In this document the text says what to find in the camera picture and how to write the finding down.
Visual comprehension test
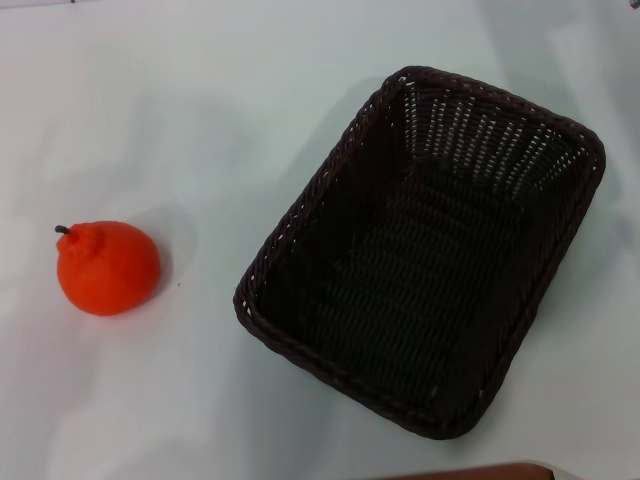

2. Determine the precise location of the black woven rectangular basket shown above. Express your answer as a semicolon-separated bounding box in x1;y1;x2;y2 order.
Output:
232;64;607;441

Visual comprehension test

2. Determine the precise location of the orange tangerine with dark stem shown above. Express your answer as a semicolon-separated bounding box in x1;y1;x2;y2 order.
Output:
54;220;162;317

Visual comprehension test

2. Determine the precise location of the brown robot base edge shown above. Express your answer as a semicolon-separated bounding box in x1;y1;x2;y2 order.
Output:
383;461;556;480

